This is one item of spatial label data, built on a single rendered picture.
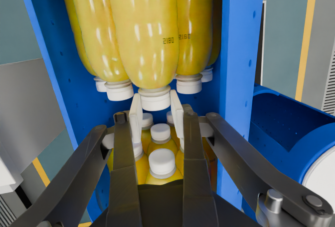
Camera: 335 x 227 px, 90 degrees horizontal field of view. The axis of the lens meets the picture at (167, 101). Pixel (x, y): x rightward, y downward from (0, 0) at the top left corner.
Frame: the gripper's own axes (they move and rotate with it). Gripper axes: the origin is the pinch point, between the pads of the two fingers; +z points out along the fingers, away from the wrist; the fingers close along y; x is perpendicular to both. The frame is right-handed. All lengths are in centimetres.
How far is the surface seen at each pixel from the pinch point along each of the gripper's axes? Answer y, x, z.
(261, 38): 78, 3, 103
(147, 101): -1.0, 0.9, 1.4
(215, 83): 12.2, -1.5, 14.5
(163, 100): 0.9, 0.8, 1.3
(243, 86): 8.6, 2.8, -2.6
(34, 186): -128, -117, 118
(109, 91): -6.5, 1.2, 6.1
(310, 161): 40, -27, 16
